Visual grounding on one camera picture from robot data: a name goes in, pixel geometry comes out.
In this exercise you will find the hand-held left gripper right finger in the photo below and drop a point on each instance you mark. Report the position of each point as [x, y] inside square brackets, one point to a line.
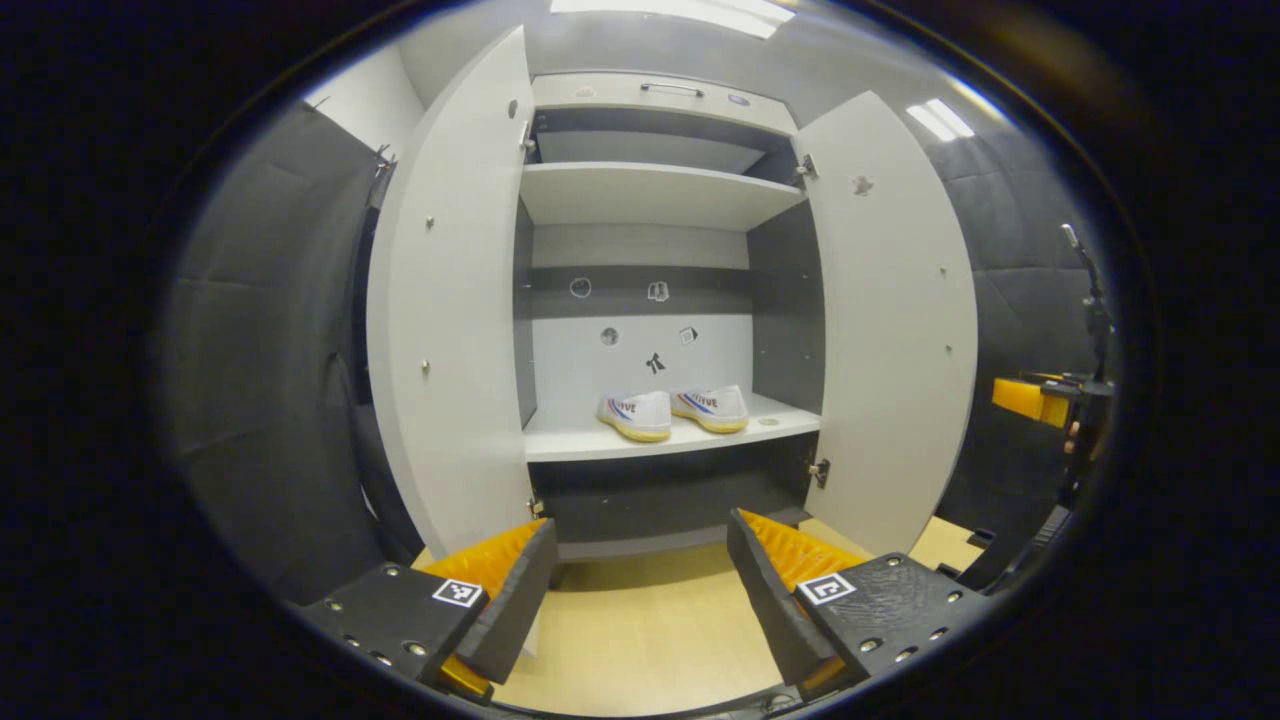
[775, 610]

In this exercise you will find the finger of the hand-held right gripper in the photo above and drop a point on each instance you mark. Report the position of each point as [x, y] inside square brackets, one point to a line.
[1030, 400]

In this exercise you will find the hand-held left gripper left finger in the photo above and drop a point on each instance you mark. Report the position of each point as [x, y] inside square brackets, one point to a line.
[515, 610]

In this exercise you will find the grey cabinet door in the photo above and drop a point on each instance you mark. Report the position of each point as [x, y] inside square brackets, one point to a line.
[450, 350]
[890, 350]

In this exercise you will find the white canvas shoe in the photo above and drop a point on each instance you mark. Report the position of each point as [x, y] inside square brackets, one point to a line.
[640, 415]
[715, 408]

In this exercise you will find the grey cabinet drawer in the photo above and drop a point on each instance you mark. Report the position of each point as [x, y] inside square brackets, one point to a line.
[600, 100]

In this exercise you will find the small black floor block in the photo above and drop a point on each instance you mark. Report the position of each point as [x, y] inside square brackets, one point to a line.
[981, 537]

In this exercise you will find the small ceiling light panel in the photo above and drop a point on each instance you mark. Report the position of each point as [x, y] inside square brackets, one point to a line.
[940, 120]

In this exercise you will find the black backdrop cloth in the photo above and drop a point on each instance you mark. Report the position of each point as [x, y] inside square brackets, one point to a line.
[270, 400]

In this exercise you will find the large ceiling light panel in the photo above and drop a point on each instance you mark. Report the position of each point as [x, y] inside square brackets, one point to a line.
[680, 12]

